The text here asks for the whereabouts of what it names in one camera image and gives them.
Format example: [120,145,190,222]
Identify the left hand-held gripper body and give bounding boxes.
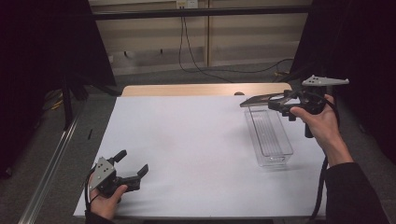
[88,156,142,200]

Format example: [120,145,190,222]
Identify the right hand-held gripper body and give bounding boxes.
[288,75,350,139]

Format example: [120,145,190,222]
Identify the clear plastic container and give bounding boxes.
[244,105,294,169]

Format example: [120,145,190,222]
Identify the person's left hand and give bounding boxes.
[90,184,129,221]

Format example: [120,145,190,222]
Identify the person's right hand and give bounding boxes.
[289,93,355,168]

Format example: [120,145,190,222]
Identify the white board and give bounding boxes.
[73,94,331,219]

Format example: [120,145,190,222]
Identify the dark curtain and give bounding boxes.
[290,0,396,164]
[0,0,117,179]

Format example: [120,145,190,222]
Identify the black stand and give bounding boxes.
[60,73,92,132]

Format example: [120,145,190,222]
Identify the wooden table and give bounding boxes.
[120,82,293,98]

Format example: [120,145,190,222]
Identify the black horizontal bar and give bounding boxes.
[92,5,313,21]

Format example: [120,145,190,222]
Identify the left hand-held gripper cable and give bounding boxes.
[84,166,101,216]

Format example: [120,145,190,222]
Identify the hand-held gripper cable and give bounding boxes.
[84,166,101,216]
[309,91,341,220]

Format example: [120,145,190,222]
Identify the black floor cable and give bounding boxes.
[199,58,295,76]

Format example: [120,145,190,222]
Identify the yellow cables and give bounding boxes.
[45,88,65,110]

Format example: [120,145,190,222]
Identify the right hand-held gripper cable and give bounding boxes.
[309,91,341,220]

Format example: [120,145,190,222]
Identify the black hanging cable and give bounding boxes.
[177,16,234,84]

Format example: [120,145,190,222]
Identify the white wall socket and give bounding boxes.
[175,0,200,9]

